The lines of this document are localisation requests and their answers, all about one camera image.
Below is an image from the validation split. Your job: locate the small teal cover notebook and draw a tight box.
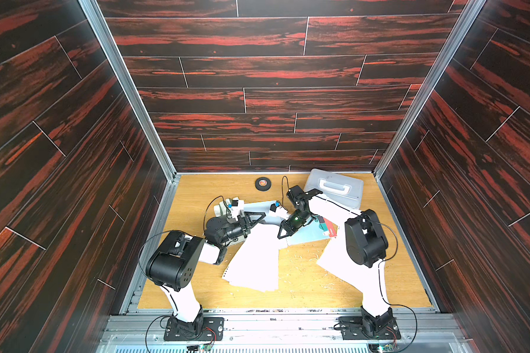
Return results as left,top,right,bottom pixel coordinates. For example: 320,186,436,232
286,216,338,246

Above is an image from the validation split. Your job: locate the black tape roll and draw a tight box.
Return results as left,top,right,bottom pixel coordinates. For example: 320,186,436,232
255,176,272,192

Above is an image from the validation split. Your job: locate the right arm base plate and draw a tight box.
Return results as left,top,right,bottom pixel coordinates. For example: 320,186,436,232
334,316,401,341

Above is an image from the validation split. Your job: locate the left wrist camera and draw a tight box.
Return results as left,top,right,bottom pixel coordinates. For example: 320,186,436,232
219,198,245,221

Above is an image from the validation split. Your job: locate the white plastic storage box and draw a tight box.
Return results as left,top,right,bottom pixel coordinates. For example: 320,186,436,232
304,169,364,209

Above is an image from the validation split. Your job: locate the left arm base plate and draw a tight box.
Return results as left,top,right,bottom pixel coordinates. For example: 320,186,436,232
163,316,225,342

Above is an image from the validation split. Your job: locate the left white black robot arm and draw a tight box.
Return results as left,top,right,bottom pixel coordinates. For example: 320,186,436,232
145,211,266,339

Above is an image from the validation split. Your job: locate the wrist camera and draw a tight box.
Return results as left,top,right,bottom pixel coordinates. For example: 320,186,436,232
269,202,281,213
219,198,245,221

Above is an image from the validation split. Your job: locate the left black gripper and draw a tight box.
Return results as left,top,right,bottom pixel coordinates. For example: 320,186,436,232
218,215,264,247

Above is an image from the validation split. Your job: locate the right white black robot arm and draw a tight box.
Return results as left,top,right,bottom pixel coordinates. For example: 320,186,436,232
278,185,394,338

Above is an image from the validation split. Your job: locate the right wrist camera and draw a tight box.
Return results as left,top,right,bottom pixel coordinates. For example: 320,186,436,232
269,202,281,213

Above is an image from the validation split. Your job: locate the large white spiral notebook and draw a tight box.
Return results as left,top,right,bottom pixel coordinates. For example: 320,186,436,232
222,224,286,292

